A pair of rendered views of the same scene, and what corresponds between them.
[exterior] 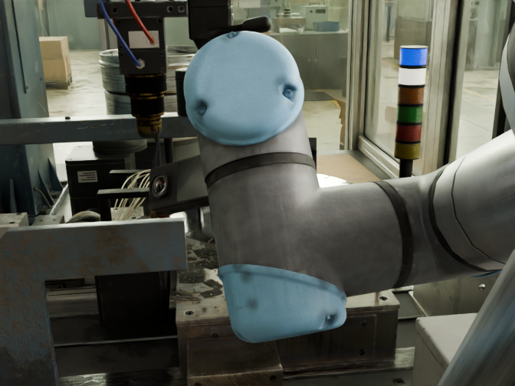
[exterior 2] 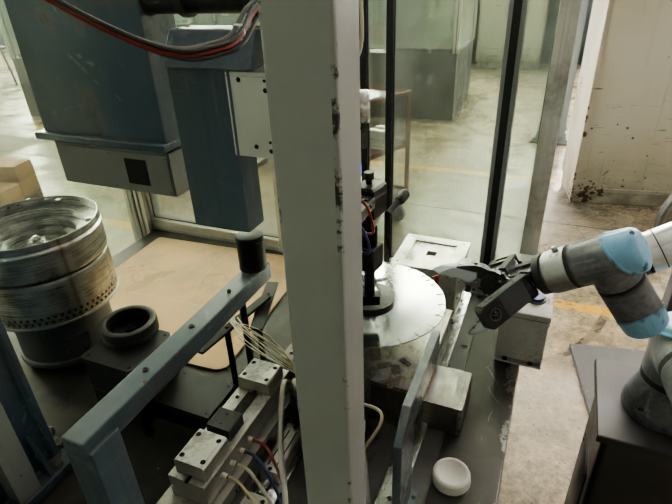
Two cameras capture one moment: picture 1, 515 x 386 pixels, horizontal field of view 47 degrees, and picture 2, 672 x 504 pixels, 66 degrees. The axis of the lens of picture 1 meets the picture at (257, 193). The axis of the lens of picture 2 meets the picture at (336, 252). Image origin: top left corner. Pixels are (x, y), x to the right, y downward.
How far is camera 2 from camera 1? 1.00 m
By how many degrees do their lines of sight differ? 55
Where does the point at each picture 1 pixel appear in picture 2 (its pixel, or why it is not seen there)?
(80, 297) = (293, 447)
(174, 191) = (505, 312)
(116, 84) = (35, 275)
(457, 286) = (451, 286)
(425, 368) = (514, 327)
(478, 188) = not seen: outside the picture
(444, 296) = not seen: hidden behind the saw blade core
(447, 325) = not seen: hidden behind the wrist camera
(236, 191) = (645, 288)
